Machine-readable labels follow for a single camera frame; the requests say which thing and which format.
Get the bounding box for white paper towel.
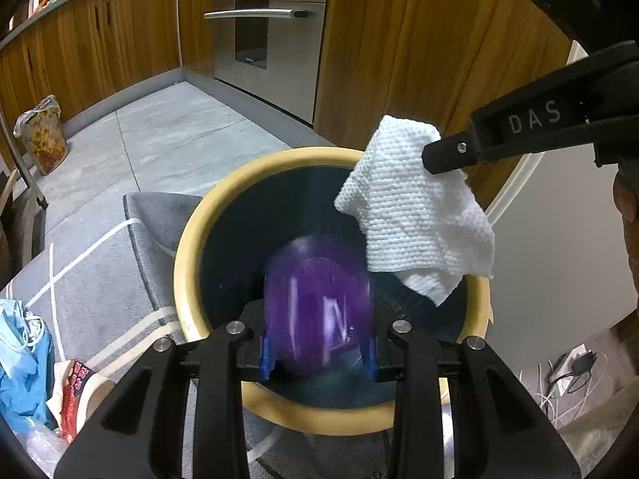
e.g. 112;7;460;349
333;115;495;305

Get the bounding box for clear plastic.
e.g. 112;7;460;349
16;426;68;478

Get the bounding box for blue plastic bag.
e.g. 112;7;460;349
0;299;56;435

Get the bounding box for purple plastic wrapper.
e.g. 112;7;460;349
260;235;377;380

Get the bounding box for person right hand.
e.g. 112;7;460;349
613;172;639;294

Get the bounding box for wooden base cabinets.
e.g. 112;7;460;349
0;0;573;211

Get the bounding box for grey checked floor mat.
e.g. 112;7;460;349
1;192;392;478

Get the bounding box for blue bin with yellow rim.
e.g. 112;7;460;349
173;147;493;436

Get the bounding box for stainless steel shelf rack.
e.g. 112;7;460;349
1;115;48;273

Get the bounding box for stainless built-in oven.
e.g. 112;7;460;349
204;0;327;123

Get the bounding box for white power strip with cables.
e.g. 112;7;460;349
516;344;609;429

